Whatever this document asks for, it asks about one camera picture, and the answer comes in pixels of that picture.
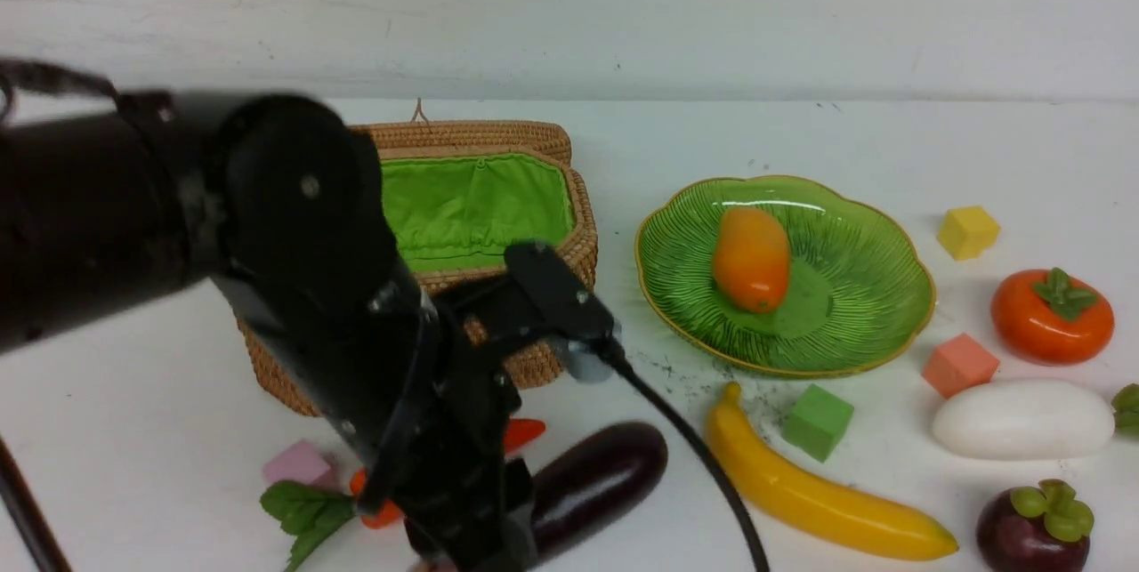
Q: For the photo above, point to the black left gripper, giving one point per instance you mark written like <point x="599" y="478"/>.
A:
<point x="449" y="378"/>

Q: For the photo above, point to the purple eggplant toy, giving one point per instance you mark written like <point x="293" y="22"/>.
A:
<point x="596" y="474"/>

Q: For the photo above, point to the orange carrot toy with leaves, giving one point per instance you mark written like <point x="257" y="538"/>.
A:
<point x="311" y="515"/>

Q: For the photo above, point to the woven wicker basket green lining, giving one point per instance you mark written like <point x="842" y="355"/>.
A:
<point x="456" y="193"/>

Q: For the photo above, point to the yellow banana toy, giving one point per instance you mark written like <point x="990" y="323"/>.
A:
<point x="826" y="510"/>

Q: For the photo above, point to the orange yellow mango toy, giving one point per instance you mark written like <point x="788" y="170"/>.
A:
<point x="752" y="260"/>

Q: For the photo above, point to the white radish toy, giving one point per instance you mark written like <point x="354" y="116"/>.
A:
<point x="1013" y="420"/>

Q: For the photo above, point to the purple mangosteen toy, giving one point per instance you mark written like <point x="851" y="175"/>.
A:
<point x="1035" y="528"/>

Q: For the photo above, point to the orange persimmon toy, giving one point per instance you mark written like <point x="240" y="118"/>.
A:
<point x="1052" y="318"/>

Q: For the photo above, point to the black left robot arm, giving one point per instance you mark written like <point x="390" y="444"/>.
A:
<point x="279" y="203"/>

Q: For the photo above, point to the light pink foam cube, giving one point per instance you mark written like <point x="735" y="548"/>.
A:
<point x="302" y="463"/>

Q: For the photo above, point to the green foam cube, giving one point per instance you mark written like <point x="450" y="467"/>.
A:
<point x="817" y="422"/>

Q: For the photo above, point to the green glass leaf plate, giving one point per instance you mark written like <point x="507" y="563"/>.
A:
<point x="858" y="295"/>

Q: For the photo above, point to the salmon pink foam cube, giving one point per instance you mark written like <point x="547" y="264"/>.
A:
<point x="958" y="364"/>

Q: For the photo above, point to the yellow foam cube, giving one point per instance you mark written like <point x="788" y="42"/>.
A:
<point x="966" y="232"/>

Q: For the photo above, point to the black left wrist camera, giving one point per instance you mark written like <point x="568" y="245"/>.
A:
<point x="546" y="300"/>

